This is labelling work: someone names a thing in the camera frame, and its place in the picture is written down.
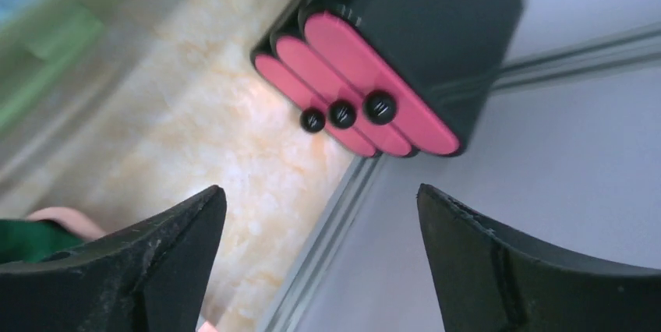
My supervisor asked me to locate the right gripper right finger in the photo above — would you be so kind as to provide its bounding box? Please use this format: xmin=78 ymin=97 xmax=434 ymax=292
xmin=417 ymin=184 xmax=660 ymax=331

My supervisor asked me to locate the green hard-shell suitcase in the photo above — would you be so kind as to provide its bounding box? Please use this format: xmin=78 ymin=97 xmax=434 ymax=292
xmin=1 ymin=0 xmax=123 ymax=132

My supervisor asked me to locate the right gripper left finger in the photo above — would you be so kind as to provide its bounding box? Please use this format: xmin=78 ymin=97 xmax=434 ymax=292
xmin=1 ymin=185 xmax=227 ymax=332

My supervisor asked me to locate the aluminium frame rail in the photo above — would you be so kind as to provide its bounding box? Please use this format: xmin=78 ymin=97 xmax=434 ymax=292
xmin=256 ymin=23 xmax=660 ymax=331

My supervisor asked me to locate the dark green garment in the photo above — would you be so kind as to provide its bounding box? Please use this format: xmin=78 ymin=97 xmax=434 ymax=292
xmin=1 ymin=219 xmax=83 ymax=264

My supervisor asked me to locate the black pink drawer cabinet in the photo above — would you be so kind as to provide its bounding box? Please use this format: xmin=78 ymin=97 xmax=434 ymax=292
xmin=250 ymin=0 xmax=524 ymax=157

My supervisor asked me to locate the pink plastic basket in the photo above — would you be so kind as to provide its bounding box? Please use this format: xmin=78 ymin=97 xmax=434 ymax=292
xmin=26 ymin=207 xmax=107 ymax=242

